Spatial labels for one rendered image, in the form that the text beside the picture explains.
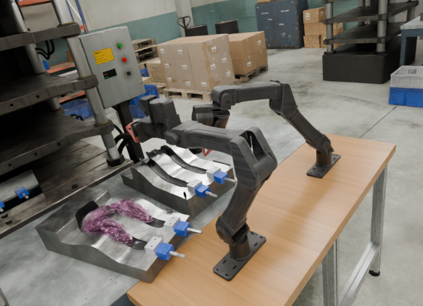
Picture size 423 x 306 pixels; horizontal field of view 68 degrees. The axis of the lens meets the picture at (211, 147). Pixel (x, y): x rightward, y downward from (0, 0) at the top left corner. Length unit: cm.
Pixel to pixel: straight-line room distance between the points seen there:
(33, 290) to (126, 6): 783
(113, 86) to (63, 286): 112
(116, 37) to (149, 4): 706
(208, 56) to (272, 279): 436
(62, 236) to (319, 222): 89
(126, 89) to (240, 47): 403
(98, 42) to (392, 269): 204
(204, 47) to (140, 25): 396
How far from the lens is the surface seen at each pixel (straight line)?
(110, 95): 191
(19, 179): 173
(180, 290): 101
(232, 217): 91
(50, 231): 127
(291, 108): 118
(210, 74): 511
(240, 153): 72
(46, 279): 126
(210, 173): 125
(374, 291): 202
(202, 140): 83
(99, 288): 112
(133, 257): 107
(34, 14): 786
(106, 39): 190
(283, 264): 101
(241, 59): 583
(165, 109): 90
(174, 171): 138
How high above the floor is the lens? 154
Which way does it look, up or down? 26 degrees down
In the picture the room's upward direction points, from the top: 12 degrees counter-clockwise
